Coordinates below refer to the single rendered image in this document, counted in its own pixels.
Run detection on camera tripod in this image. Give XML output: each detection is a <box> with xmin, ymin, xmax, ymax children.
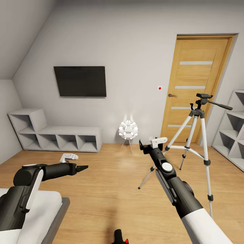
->
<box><xmin>138</xmin><ymin>93</ymin><xmax>233</xmax><ymax>219</ymax></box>

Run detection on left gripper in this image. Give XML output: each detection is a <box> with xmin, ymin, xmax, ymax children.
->
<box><xmin>54</xmin><ymin>163</ymin><xmax>88</xmax><ymax>178</ymax></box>

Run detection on digital camera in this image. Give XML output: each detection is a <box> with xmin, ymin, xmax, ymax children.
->
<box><xmin>111</xmin><ymin>229</ymin><xmax>129</xmax><ymax>244</ymax></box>

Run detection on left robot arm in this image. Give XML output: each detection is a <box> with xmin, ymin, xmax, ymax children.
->
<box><xmin>0</xmin><ymin>154</ymin><xmax>88</xmax><ymax>244</ymax></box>

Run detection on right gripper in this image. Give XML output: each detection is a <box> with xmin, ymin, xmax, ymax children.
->
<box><xmin>139</xmin><ymin>141</ymin><xmax>163</xmax><ymax>159</ymax></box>

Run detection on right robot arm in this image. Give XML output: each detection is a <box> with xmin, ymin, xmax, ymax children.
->
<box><xmin>139</xmin><ymin>137</ymin><xmax>233</xmax><ymax>244</ymax></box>

